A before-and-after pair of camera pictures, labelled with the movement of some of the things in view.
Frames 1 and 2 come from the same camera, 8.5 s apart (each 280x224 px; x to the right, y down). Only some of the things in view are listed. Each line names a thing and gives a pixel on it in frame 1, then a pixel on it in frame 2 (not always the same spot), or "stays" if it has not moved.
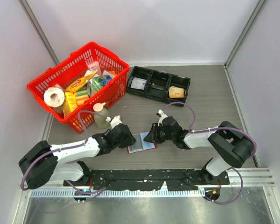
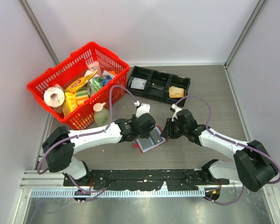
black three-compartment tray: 158,85 stays
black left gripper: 131,139 → 145,134
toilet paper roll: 54,97 stays
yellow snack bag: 76,84 stays
